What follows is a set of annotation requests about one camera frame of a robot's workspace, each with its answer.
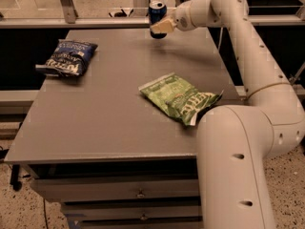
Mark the blue chip bag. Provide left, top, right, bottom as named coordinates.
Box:
left=35, top=39, right=97, bottom=77

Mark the blue pepsi can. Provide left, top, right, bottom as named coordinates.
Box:
left=148, top=1, right=167, bottom=39

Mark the top drawer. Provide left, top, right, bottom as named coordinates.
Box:
left=30, top=176, right=199, bottom=202

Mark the white cable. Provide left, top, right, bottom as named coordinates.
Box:
left=217, top=26, right=224, bottom=52

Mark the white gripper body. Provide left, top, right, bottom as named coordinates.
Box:
left=174, top=0, right=200, bottom=31

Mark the drawer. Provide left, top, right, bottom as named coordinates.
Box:
left=61, top=204, right=202, bottom=221
left=30, top=176, right=199, bottom=202

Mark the green chip bag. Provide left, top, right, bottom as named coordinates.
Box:
left=138, top=73, right=222, bottom=126

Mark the middle drawer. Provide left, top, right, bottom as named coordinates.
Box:
left=61, top=204, right=202, bottom=221

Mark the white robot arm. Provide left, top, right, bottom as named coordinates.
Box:
left=151, top=0, right=305, bottom=229

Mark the grey drawer cabinet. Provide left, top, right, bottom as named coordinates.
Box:
left=7, top=28, right=239, bottom=229

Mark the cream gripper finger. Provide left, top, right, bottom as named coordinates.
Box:
left=150, top=18, right=176, bottom=34

